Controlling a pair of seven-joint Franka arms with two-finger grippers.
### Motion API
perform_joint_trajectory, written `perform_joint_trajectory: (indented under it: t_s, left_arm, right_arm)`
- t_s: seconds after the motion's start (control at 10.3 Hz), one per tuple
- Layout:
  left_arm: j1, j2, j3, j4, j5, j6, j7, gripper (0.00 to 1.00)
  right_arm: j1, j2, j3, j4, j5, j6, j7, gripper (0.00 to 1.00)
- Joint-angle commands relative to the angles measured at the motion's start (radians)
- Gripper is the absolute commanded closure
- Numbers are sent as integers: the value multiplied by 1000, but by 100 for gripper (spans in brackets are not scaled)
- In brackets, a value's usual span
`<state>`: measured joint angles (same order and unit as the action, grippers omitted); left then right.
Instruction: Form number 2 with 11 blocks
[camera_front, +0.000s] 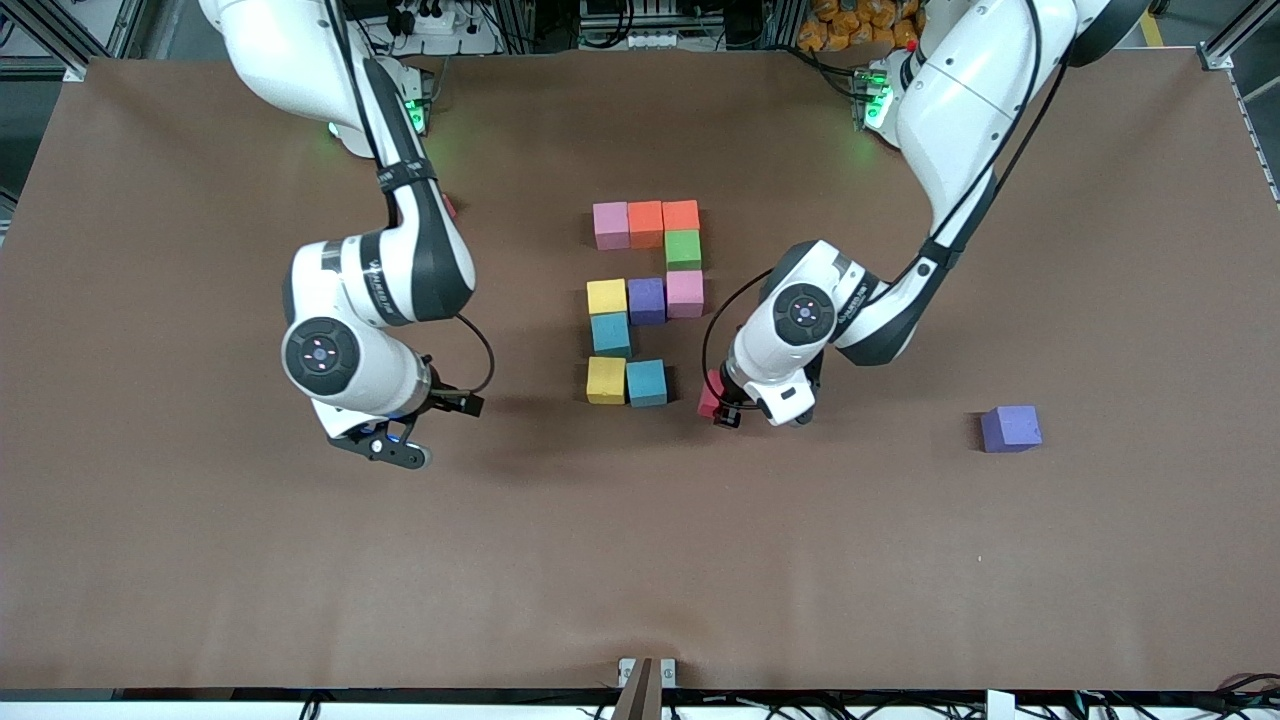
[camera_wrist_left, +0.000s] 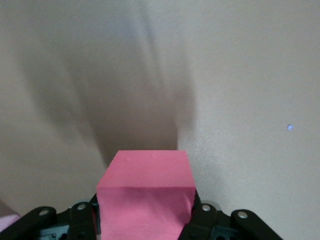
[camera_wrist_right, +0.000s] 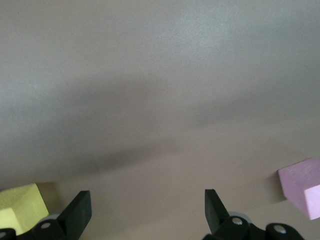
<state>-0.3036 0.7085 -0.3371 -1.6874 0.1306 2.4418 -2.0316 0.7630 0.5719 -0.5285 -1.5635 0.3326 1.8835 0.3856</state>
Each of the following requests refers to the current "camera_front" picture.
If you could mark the orange net bag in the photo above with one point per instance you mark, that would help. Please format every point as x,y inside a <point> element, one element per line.
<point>850,25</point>

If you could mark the purple foam cube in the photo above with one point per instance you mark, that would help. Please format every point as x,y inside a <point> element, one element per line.
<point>647,301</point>
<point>1010,428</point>

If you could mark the green foam cube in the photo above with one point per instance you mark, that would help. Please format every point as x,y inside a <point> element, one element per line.
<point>683,250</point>

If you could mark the metal table edge bracket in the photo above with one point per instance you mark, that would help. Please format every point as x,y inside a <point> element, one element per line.
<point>645,682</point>

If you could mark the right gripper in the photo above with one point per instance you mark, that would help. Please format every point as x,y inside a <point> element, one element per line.
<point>446,399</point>

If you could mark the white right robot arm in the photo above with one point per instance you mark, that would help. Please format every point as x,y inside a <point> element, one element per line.
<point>290,50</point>

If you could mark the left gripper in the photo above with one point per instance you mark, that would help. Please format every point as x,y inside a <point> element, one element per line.
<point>728,412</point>

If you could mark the aluminium frame post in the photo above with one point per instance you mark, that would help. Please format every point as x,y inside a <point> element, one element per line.
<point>50,35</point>
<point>1230,45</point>

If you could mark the pink foam cube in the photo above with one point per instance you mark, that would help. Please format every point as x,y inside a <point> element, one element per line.
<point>685,294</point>
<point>611,225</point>

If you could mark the large table cover mat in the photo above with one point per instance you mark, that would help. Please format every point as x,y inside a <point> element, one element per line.
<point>640,560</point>

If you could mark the yellow foam cube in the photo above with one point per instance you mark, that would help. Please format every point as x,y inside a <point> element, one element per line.
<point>606,380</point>
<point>606,297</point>

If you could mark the grey metal equipment rack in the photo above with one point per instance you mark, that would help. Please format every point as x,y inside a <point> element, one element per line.
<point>630,15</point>

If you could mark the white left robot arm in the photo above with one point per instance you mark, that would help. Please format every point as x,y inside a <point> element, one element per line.
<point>960,110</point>

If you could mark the orange foam cube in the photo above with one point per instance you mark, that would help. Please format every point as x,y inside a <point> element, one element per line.
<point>681,215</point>
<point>645,224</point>

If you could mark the aluminium side rail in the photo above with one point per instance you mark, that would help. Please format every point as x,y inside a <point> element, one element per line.
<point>1262,150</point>

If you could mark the small white box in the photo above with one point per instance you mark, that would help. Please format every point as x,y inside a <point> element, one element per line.
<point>1000,706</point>

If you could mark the blue foam cube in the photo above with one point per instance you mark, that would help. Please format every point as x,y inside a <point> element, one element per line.
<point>611,334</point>
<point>647,382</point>

